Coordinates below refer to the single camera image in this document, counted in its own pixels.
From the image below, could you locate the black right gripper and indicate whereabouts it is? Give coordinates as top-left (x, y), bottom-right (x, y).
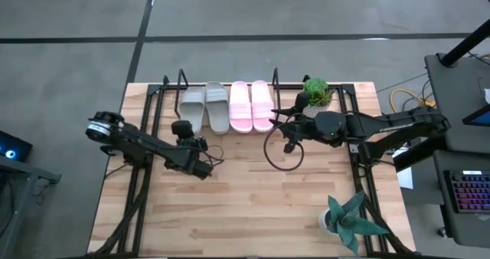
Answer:
top-left (269, 107), bottom-right (321, 146)

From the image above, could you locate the pink rubber slide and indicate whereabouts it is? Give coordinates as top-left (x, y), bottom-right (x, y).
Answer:
top-left (250, 80), bottom-right (277, 133)
top-left (228, 80), bottom-right (254, 134)

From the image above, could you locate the grey rubber slide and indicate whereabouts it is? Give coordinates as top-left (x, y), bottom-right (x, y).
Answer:
top-left (178, 86), bottom-right (207, 134)
top-left (204, 80), bottom-right (231, 136)

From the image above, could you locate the green plant in patterned pot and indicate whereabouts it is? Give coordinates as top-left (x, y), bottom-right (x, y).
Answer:
top-left (302, 77), bottom-right (335, 119)

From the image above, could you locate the teal plant in white pot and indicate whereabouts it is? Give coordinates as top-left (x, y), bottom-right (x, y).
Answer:
top-left (318, 191), bottom-right (390, 257)

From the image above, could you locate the white paper sheet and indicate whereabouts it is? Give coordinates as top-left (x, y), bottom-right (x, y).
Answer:
top-left (393, 146), bottom-right (415, 190)

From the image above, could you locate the grey side desk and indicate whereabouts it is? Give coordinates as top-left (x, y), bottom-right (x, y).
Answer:
top-left (423, 52), bottom-right (490, 249)

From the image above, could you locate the black computer with blue light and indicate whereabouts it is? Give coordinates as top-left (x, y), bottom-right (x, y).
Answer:
top-left (0, 129), bottom-right (34, 162)

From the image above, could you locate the grey metal cart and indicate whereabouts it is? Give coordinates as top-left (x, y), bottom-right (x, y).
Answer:
top-left (0, 154), bottom-right (63, 259)

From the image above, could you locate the laptop with blue screen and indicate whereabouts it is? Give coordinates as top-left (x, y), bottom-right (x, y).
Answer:
top-left (462, 104), bottom-right (490, 128)

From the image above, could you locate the black slanted pole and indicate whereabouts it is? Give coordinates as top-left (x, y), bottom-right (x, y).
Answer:
top-left (439, 18), bottom-right (490, 67)

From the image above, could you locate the backlit rainbow keyboard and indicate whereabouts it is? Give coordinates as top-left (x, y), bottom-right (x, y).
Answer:
top-left (443, 169), bottom-right (490, 215)

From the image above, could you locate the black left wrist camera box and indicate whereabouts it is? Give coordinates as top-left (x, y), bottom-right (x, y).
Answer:
top-left (171, 120), bottom-right (194, 139)

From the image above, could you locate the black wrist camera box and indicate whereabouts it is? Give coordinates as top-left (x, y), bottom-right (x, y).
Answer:
top-left (294, 91), bottom-right (311, 113)
top-left (171, 120), bottom-right (194, 139)

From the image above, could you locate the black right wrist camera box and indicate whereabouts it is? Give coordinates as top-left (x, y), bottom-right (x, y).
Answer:
top-left (294, 91), bottom-right (311, 113)

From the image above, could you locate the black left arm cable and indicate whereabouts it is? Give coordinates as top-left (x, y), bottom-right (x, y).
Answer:
top-left (198, 143), bottom-right (226, 169)

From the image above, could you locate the wooden shelf with black frame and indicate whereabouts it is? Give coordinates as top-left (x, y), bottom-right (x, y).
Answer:
top-left (174, 67), bottom-right (283, 134)

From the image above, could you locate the black right arm cable loop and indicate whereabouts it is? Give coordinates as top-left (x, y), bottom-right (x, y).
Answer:
top-left (263, 114), bottom-right (305, 172)

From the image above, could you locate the black metal rig frame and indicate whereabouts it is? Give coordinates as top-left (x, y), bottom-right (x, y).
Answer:
top-left (87, 74), bottom-right (419, 259)

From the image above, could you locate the yellow floor cable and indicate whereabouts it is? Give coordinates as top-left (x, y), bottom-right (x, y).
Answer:
top-left (389, 87), bottom-right (436, 115)

